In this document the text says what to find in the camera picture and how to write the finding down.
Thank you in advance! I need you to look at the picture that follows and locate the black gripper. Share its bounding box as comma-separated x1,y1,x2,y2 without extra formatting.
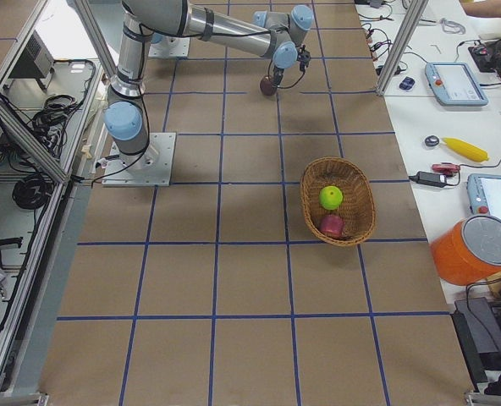
296,44,311,71

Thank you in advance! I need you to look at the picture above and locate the dark purple apple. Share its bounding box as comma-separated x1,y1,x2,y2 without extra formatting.
259,75,277,96

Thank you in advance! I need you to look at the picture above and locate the green apple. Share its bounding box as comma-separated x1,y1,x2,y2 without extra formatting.
319,185,344,211

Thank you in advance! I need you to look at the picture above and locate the red apple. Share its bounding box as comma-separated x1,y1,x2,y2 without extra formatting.
319,214,344,239

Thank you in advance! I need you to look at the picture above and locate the woven wicker basket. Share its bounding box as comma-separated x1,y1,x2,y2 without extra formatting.
300,156,376,246

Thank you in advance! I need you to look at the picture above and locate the blue computer mouse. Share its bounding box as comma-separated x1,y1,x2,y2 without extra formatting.
399,76,416,91

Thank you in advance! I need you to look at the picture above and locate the upper teach pendant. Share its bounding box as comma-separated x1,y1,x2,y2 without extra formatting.
424,63,488,107

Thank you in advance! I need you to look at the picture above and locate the teach pendant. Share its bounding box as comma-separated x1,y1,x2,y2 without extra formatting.
424,63,488,107
466,173,501,218

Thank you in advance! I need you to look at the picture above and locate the black power adapter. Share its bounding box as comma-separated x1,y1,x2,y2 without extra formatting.
409,171,449,188

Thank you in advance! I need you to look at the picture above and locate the red small device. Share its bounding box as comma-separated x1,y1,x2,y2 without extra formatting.
431,162,460,177

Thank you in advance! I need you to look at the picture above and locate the yellow toy corn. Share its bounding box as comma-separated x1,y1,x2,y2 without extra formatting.
441,137,489,162

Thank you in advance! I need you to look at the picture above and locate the lower teach pendant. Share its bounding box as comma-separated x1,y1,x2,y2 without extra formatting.
466,173,501,218

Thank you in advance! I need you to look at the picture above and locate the orange cylindrical container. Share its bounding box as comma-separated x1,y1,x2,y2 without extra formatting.
431,215,501,286

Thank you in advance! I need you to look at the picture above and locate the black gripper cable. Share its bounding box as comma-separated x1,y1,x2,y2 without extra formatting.
267,58,306,91

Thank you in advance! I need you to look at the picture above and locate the aluminium frame post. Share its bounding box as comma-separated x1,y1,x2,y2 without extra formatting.
376,0,428,96

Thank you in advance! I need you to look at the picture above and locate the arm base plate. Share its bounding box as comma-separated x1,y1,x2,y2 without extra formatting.
101,133,176,187
148,36,190,59

